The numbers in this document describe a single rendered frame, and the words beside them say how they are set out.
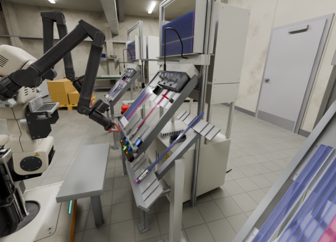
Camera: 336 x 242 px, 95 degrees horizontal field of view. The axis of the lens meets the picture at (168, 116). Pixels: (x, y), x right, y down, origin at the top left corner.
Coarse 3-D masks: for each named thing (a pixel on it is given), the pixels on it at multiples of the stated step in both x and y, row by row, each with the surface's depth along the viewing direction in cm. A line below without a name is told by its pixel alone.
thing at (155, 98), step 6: (156, 78) 164; (150, 84) 166; (156, 84) 155; (162, 90) 138; (180, 90) 116; (150, 96) 148; (156, 96) 139; (168, 96) 124; (174, 96) 117; (156, 102) 132; (162, 102) 125; (168, 102) 118
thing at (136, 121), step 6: (132, 120) 144; (138, 120) 136; (126, 126) 146; (132, 126) 137; (144, 126) 122; (126, 132) 136; (132, 132) 130; (138, 132) 123; (144, 132) 117; (132, 138) 124; (138, 138) 118
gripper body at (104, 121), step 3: (102, 114) 91; (102, 117) 89; (105, 117) 91; (108, 117) 97; (99, 120) 88; (102, 120) 89; (105, 120) 90; (108, 120) 91; (111, 120) 91; (99, 123) 90; (102, 123) 90; (105, 123) 90; (108, 123) 90; (111, 123) 89; (105, 126) 91; (108, 126) 89; (105, 129) 89
